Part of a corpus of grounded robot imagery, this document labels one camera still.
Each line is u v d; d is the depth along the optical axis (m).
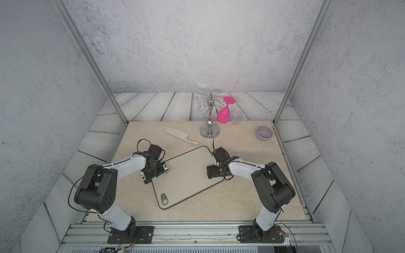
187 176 1.03
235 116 1.20
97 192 0.46
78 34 0.79
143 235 0.73
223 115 1.02
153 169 0.78
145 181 0.84
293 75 0.96
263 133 1.10
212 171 0.83
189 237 0.73
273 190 0.46
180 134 1.14
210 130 1.15
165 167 0.87
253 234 0.66
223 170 0.68
